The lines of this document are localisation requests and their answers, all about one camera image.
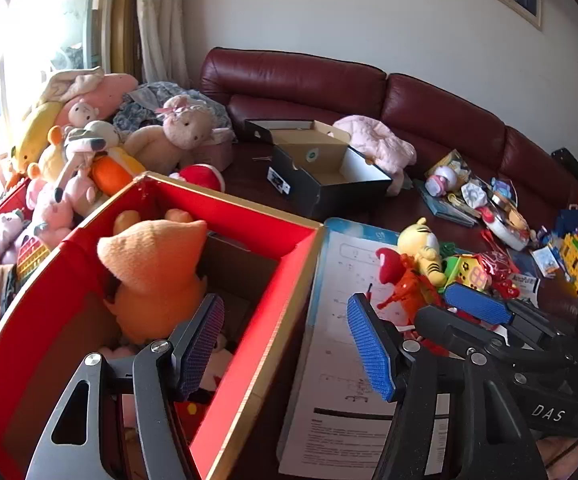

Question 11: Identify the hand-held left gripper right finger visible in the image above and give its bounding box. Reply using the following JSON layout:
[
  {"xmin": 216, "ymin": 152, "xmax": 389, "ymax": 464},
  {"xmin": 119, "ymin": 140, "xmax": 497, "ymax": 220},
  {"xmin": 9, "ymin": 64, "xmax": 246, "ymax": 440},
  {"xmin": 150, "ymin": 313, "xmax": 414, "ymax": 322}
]
[{"xmin": 346, "ymin": 291, "xmax": 550, "ymax": 480}]

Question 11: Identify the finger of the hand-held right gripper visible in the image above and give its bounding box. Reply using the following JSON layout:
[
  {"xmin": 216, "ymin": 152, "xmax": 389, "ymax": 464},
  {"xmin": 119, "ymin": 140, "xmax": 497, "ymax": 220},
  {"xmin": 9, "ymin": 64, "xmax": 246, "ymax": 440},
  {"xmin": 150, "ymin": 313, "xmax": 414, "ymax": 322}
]
[
  {"xmin": 444, "ymin": 282, "xmax": 562, "ymax": 346},
  {"xmin": 414, "ymin": 305, "xmax": 524, "ymax": 363}
]

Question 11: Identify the yellow tiger plush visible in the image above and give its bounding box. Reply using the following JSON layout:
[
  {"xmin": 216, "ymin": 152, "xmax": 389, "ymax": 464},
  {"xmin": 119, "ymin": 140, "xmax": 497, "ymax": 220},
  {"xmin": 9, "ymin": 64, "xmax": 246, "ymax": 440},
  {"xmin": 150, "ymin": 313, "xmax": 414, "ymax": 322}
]
[{"xmin": 375, "ymin": 217, "xmax": 447, "ymax": 286}]

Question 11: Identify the pink pig plush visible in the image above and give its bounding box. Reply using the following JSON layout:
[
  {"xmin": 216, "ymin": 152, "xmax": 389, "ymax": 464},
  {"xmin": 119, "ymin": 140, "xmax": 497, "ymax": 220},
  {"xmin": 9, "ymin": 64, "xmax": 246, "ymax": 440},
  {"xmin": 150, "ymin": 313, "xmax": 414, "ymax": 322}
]
[{"xmin": 26, "ymin": 170, "xmax": 84, "ymax": 241}]

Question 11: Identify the pink white round toy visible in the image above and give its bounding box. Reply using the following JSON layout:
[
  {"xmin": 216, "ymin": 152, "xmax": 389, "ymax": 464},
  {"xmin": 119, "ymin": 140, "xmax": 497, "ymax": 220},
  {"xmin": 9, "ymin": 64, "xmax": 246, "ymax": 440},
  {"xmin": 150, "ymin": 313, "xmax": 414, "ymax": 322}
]
[{"xmin": 426, "ymin": 166, "xmax": 462, "ymax": 196}]

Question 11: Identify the small picture card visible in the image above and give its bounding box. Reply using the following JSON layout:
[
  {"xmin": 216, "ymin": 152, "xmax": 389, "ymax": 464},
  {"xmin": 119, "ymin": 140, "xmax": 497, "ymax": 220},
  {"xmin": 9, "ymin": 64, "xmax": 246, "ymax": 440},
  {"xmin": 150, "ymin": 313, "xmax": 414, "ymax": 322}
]
[{"xmin": 531, "ymin": 247, "xmax": 562, "ymax": 276}]

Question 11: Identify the white toy tray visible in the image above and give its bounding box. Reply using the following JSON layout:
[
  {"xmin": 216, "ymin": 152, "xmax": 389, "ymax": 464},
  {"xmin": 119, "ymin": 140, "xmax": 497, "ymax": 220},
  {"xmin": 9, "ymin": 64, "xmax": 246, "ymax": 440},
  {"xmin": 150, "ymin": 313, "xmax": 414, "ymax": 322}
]
[{"xmin": 481, "ymin": 205, "xmax": 537, "ymax": 251}]

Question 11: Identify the large pink plush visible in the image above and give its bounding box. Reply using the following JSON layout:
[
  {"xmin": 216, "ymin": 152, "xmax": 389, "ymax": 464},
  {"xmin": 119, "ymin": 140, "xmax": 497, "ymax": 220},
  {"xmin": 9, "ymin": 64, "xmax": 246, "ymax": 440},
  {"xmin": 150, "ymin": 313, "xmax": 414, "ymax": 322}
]
[{"xmin": 54, "ymin": 72, "xmax": 140, "ymax": 126}]

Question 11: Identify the dark red leather sofa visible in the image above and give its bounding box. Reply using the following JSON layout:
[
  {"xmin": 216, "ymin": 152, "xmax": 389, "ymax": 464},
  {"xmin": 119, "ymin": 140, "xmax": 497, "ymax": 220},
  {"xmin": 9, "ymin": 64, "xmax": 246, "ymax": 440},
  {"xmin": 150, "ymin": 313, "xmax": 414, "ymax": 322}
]
[{"xmin": 189, "ymin": 47, "xmax": 578, "ymax": 321}]

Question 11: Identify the red foil packet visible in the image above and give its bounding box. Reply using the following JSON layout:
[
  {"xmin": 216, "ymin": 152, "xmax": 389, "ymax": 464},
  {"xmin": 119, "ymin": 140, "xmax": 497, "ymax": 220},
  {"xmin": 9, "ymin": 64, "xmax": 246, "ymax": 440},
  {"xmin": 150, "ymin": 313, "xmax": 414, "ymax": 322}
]
[{"xmin": 479, "ymin": 250, "xmax": 520, "ymax": 286}]

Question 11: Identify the white face mask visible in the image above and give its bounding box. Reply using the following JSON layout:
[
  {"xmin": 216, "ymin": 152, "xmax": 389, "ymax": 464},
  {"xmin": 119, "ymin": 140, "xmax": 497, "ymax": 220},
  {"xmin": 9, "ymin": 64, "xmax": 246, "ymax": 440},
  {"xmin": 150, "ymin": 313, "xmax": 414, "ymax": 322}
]
[{"xmin": 461, "ymin": 180, "xmax": 492, "ymax": 208}]

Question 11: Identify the round orange plush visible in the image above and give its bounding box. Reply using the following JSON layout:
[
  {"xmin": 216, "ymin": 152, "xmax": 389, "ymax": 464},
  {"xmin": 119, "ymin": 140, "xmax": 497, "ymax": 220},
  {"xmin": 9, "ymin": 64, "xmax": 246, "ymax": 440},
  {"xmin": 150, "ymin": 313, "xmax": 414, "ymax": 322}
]
[{"xmin": 91, "ymin": 152, "xmax": 144, "ymax": 196}]

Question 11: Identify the black shoe box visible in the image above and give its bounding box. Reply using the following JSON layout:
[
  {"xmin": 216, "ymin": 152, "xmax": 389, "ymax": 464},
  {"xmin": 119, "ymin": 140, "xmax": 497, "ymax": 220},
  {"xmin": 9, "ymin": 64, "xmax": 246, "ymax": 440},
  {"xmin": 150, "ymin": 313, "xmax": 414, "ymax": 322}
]
[{"xmin": 244, "ymin": 119, "xmax": 394, "ymax": 217}]

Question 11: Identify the yellow toy package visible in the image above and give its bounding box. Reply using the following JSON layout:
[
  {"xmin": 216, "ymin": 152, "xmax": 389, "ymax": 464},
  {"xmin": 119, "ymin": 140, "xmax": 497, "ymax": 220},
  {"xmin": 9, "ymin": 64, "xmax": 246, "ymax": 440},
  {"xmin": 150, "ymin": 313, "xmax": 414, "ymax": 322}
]
[{"xmin": 426, "ymin": 149, "xmax": 472, "ymax": 181}]

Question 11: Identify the grey floral cloth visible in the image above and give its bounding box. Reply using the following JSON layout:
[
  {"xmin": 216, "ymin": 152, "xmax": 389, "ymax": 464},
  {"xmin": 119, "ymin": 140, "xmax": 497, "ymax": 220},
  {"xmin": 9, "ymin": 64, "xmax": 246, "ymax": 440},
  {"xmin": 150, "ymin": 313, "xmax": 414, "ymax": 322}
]
[{"xmin": 114, "ymin": 81, "xmax": 232, "ymax": 136}]

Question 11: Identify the pink padded garment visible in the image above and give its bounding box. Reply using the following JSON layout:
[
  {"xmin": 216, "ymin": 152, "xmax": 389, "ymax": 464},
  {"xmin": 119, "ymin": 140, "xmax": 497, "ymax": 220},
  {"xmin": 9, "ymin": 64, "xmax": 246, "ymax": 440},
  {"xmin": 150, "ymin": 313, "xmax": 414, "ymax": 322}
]
[{"xmin": 333, "ymin": 115, "xmax": 417, "ymax": 196}]

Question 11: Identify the black bag strap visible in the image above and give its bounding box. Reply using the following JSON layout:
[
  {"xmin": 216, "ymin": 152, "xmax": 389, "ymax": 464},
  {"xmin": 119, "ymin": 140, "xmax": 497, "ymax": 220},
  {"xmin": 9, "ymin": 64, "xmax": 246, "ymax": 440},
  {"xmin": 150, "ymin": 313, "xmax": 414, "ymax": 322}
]
[{"xmin": 551, "ymin": 147, "xmax": 578, "ymax": 191}]

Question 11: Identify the white long neck plush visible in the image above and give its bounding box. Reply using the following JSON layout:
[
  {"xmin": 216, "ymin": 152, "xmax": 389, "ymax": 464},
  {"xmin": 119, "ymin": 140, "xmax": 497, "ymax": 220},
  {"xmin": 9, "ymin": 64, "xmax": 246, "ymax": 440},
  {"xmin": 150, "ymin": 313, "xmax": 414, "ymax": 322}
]
[{"xmin": 54, "ymin": 120, "xmax": 122, "ymax": 206}]

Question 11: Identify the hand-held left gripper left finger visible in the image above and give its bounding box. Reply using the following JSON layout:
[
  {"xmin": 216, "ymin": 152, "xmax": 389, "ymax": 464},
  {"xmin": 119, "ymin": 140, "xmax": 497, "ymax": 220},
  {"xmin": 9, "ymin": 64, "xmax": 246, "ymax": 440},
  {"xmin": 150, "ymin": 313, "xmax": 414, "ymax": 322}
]
[{"xmin": 25, "ymin": 292, "xmax": 226, "ymax": 480}]

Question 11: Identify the orange plush toy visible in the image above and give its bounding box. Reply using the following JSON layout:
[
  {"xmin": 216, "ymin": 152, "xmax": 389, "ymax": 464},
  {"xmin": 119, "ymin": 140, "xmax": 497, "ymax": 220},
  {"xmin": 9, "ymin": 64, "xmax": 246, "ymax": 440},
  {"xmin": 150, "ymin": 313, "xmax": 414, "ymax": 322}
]
[{"xmin": 96, "ymin": 208, "xmax": 210, "ymax": 346}]

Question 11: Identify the yellow foam house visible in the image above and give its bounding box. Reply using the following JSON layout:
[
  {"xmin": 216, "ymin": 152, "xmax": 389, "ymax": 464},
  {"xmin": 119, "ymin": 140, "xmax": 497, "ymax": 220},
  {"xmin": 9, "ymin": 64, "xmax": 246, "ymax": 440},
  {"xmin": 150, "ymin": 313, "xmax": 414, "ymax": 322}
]
[{"xmin": 444, "ymin": 254, "xmax": 492, "ymax": 291}]

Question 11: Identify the cream curtain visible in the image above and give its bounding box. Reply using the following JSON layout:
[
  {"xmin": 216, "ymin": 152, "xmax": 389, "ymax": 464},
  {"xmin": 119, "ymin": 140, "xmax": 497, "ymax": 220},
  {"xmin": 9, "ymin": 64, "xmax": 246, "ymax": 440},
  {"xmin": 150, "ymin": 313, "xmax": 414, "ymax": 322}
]
[{"xmin": 136, "ymin": 0, "xmax": 190, "ymax": 91}]

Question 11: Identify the blue book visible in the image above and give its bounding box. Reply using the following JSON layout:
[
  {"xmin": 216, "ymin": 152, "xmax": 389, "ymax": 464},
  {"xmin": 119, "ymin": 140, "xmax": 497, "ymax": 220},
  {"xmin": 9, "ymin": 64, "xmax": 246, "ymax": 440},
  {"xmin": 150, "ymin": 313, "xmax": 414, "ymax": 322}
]
[{"xmin": 414, "ymin": 180, "xmax": 477, "ymax": 228}]

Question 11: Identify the red white santa plush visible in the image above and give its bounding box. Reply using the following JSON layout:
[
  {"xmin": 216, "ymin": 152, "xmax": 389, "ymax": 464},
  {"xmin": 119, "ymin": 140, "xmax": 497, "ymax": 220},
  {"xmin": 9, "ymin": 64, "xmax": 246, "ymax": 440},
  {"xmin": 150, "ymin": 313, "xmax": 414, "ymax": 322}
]
[{"xmin": 169, "ymin": 163, "xmax": 227, "ymax": 192}]

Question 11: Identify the pink storage box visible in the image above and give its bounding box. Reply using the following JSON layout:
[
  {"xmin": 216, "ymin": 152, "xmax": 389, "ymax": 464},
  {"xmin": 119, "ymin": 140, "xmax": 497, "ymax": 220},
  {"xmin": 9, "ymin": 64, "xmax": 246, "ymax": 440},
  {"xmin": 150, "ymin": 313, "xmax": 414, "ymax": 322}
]
[{"xmin": 184, "ymin": 127, "xmax": 234, "ymax": 171}]

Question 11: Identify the red cardboard box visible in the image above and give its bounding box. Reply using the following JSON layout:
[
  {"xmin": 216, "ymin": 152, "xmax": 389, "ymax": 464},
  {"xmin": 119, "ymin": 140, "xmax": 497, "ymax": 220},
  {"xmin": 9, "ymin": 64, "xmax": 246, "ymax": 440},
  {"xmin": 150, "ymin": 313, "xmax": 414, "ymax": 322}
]
[{"xmin": 0, "ymin": 171, "xmax": 327, "ymax": 480}]

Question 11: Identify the yellow building block wall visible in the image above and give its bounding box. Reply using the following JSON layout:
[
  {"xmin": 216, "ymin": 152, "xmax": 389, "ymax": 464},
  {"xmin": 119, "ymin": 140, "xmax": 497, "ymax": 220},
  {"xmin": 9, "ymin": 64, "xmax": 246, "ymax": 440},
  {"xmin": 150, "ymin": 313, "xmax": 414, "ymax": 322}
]
[{"xmin": 549, "ymin": 232, "xmax": 578, "ymax": 296}]

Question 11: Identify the white instruction sheet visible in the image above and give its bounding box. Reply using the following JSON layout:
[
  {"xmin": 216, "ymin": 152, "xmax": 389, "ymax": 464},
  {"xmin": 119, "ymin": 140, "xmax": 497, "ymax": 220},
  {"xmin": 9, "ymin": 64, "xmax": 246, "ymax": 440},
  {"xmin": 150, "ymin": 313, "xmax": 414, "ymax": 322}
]
[{"xmin": 279, "ymin": 230, "xmax": 450, "ymax": 478}]

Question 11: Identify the yellow banana plush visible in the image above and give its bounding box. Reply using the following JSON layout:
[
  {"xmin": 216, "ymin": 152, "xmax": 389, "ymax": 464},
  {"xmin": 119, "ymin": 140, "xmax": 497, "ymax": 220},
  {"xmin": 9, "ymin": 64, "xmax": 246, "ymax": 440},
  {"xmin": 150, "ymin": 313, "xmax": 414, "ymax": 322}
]
[{"xmin": 11, "ymin": 100, "xmax": 70, "ymax": 171}]

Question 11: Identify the blue building block toy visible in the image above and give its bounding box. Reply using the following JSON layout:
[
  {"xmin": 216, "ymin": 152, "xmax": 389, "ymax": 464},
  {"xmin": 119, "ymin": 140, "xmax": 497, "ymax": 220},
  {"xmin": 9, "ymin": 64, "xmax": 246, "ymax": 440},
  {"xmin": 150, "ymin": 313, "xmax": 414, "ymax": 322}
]
[{"xmin": 554, "ymin": 207, "xmax": 578, "ymax": 241}]

